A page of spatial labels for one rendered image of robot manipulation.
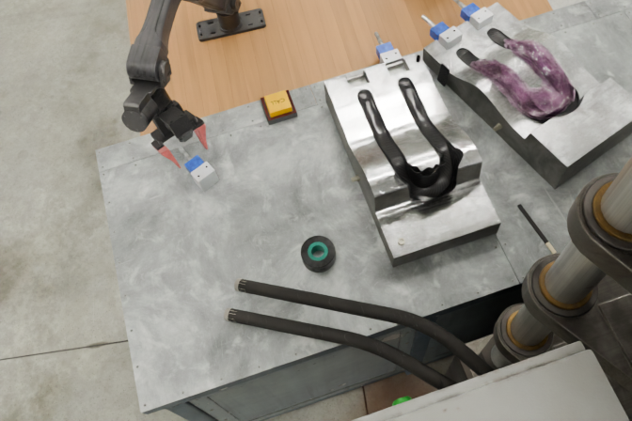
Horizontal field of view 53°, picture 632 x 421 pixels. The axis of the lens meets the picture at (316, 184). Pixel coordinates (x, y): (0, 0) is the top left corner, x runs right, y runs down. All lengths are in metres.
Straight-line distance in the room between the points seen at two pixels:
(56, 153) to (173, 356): 1.55
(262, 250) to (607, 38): 1.10
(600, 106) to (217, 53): 1.02
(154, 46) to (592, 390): 1.05
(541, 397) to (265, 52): 1.33
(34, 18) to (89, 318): 1.57
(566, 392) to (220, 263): 0.96
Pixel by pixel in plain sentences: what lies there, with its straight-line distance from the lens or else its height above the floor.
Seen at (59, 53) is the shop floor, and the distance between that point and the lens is 3.19.
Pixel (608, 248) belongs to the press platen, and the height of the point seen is 1.54.
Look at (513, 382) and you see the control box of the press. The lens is 0.75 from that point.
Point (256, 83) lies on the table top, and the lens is 1.77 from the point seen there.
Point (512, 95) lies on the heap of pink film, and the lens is 1.63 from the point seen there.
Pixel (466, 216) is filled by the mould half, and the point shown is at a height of 0.86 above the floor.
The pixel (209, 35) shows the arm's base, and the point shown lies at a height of 0.81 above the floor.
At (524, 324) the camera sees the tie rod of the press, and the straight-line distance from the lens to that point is 1.13.
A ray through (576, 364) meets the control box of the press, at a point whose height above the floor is 1.47.
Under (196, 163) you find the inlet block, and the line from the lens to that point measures 1.61.
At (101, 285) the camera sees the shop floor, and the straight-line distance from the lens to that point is 2.51.
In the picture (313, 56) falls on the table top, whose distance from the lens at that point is 1.80.
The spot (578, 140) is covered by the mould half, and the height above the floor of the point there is 0.91.
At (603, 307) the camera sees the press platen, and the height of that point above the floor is 1.29.
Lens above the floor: 2.19
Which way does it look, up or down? 62 degrees down
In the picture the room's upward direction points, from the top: 9 degrees counter-clockwise
